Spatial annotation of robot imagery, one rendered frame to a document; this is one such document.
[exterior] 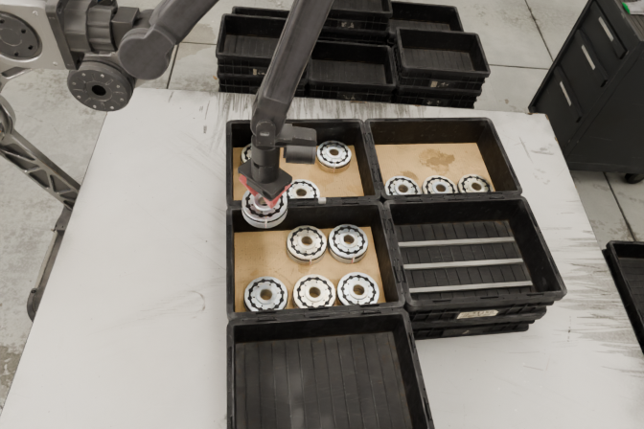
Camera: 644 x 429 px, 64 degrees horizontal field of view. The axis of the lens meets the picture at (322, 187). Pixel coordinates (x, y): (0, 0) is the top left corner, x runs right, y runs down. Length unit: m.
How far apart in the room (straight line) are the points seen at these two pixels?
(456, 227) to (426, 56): 1.27
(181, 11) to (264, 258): 0.69
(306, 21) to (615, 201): 2.44
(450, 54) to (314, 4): 1.85
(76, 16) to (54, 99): 2.20
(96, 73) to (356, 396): 0.92
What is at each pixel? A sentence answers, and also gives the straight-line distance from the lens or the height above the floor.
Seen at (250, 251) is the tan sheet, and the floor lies 0.83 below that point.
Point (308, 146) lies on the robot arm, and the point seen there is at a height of 1.25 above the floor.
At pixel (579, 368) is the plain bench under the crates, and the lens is 1.58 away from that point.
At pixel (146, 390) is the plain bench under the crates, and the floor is 0.70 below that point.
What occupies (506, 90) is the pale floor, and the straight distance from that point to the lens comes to 3.38.
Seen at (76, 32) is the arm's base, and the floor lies 1.47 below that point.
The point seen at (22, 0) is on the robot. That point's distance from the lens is 0.92.
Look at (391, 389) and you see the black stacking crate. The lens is 1.23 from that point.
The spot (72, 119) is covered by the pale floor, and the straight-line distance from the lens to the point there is 2.95.
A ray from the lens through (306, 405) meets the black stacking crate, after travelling 1.19.
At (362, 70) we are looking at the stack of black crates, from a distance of 2.58.
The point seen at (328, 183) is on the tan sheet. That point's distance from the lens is 1.47.
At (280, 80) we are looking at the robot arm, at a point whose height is 1.40.
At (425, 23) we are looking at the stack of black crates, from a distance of 3.01.
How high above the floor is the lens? 1.98
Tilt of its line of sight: 52 degrees down
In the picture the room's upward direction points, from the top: 9 degrees clockwise
